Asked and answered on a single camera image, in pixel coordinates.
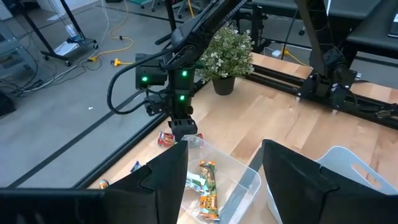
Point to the clear plastic bin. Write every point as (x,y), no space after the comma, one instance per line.
(242,177)

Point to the black desk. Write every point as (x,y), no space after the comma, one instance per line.
(370,34)

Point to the white-flowered potted plant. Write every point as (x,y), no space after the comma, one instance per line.
(227,56)

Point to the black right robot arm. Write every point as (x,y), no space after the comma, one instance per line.
(202,25)

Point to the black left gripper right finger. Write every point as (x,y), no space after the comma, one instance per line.
(295,193)

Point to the green white granola bar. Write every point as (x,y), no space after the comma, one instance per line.
(194,183)

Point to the orange wrapped granola bar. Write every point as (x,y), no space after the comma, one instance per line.
(104,184)

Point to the white plastic bin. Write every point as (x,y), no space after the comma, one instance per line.
(348,161)

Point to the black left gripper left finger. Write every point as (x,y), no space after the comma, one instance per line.
(161,193)

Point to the blue wrapped granola bar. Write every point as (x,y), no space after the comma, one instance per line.
(136,167)

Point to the orange green granola bar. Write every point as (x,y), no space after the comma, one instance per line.
(208,186)

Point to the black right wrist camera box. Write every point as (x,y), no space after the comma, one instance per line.
(150,71)

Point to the white power adapter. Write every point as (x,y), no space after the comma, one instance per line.
(276,53)

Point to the black wheeled stand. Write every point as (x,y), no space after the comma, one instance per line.
(71,40)

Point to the red wrapped granola bar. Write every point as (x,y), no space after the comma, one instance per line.
(166,140)

